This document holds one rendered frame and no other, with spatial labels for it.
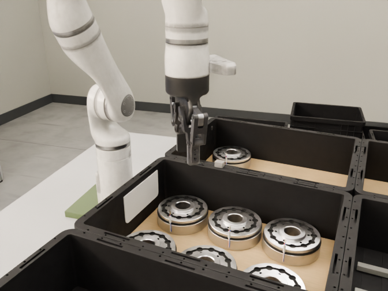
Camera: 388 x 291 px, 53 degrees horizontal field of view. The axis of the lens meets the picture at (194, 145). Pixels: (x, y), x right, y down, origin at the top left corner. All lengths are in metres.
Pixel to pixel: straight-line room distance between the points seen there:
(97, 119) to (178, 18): 0.47
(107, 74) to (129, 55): 3.32
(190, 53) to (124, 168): 0.49
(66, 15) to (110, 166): 0.39
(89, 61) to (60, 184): 0.53
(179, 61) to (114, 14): 3.63
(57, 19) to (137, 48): 3.34
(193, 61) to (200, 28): 0.05
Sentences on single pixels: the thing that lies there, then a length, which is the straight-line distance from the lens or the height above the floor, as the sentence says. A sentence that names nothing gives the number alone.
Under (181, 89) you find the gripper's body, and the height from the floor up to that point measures 1.12.
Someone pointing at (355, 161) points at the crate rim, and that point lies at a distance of 0.90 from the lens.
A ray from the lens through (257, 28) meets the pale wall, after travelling 3.80.
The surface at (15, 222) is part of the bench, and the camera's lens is 1.15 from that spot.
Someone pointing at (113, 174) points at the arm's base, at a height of 0.82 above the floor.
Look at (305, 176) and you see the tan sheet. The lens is 1.03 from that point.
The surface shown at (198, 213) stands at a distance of 0.79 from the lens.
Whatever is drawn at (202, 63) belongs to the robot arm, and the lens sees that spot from 0.64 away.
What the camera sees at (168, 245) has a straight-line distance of 0.70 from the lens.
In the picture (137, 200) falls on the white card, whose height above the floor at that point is 0.89.
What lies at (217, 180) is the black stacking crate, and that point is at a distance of 0.81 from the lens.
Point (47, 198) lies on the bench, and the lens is 1.23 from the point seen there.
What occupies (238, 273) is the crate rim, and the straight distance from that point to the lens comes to 0.54.
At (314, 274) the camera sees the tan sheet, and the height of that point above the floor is 0.83.
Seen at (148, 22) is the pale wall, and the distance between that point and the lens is 4.09.
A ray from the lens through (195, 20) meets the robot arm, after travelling 0.62.
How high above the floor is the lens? 1.28
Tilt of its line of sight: 23 degrees down
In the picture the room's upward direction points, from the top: straight up
